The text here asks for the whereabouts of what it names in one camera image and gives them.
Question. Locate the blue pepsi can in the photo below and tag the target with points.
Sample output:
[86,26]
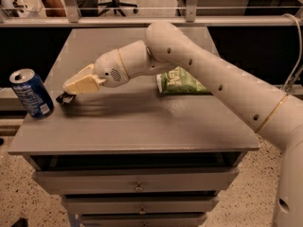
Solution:
[29,88]

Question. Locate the metal railing frame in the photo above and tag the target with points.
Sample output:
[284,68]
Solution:
[34,13]

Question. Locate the green kettle chips bag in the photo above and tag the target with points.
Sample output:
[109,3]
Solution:
[179,82]

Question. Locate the grey drawer cabinet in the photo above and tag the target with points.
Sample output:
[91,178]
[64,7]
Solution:
[129,157]

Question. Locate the black rxbar chocolate bar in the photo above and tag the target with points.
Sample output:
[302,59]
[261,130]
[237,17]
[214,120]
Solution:
[65,98]

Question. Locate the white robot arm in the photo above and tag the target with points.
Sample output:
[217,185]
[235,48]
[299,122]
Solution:
[270,112]

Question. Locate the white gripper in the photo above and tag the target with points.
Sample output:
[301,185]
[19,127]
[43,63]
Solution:
[109,66]

